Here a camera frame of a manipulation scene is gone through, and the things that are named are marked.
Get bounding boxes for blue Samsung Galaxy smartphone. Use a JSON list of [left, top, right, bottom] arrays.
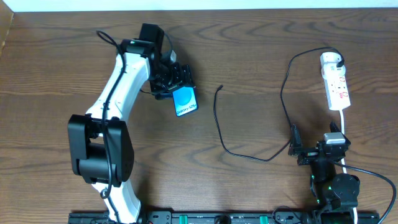
[[172, 87, 198, 117]]

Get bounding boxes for black USB charging cable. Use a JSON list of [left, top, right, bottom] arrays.
[[213, 46, 345, 162]]

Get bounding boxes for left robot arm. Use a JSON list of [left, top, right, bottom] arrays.
[[67, 23, 198, 223]]

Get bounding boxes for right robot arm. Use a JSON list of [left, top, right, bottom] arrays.
[[288, 122, 360, 223]]

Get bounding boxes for white power strip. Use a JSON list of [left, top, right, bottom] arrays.
[[321, 64, 351, 111]]

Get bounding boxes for white power strip cord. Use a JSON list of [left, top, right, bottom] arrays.
[[339, 108, 358, 224]]

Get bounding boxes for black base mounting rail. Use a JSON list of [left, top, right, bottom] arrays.
[[67, 210, 379, 224]]

